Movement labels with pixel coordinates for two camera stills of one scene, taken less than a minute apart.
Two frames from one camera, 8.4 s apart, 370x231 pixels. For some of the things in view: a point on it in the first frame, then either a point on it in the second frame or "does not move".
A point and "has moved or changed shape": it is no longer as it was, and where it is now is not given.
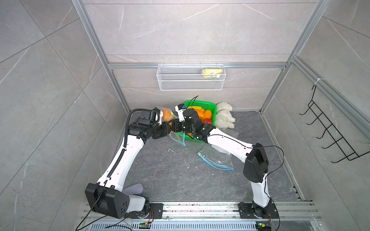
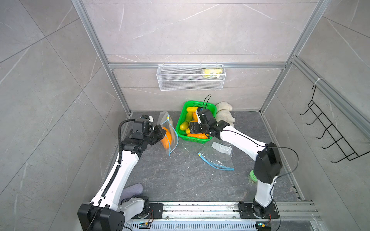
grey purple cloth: x=137 y=189 does not move
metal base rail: x=283 y=216 does not move
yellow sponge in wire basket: x=209 y=72 does not move
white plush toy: x=224 y=118 does not move
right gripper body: x=180 y=127 to x=198 y=128
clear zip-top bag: x=168 y=115 has moved or changed shape
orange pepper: x=167 y=115 to x=167 y=139
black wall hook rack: x=340 y=141 does not move
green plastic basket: x=209 y=105 does not move
